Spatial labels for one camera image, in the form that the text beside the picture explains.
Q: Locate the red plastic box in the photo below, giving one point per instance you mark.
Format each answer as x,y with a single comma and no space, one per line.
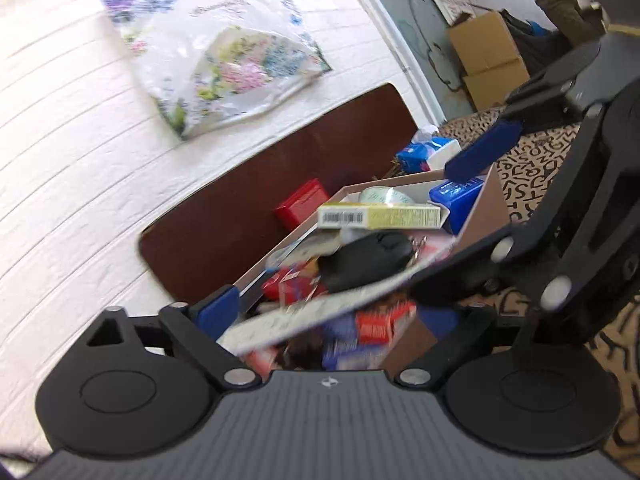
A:
300,205

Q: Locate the dark bag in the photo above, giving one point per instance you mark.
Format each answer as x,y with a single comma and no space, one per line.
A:
530,45

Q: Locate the cardboard box container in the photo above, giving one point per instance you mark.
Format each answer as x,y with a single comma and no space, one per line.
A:
480,210

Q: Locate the blue red snack packet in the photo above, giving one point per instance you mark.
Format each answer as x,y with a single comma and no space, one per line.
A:
350,352

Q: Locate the floral plastic bag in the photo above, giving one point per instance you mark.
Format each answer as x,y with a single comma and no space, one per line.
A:
220,50

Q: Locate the black squiggle patterned blanket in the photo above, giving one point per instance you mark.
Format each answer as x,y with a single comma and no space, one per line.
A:
537,160

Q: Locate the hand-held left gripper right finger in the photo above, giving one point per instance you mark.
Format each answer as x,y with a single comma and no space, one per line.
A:
436,321

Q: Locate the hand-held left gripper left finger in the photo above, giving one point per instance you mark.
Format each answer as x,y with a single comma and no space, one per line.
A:
218,306

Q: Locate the large brown cardboard box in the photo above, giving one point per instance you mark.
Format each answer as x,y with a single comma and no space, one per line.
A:
487,42

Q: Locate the clear tape roll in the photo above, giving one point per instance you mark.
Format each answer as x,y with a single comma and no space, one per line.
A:
386,196

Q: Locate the blue white tissue packet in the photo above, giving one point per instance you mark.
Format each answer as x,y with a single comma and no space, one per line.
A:
420,154

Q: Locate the small brown cardboard box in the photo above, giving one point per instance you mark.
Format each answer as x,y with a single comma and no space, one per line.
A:
495,87

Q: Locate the black oval plastic device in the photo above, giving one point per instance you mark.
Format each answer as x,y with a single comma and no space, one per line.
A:
365,257

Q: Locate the red shiny packet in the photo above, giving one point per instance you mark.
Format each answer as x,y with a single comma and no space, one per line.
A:
292,285

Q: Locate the blue tissue pack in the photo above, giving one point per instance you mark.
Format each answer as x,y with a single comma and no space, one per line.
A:
457,200

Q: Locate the yellow white barcode carton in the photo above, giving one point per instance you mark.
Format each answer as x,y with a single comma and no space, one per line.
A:
390,216

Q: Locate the red white snack packet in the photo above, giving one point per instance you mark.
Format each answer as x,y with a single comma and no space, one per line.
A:
382,324

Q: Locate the white patterned card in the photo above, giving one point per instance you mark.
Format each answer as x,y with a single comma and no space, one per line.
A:
320,310

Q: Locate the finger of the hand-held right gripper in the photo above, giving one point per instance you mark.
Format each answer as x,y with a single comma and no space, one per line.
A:
481,153
460,266

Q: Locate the dark brown wooden board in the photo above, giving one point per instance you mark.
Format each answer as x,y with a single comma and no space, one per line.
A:
260,185

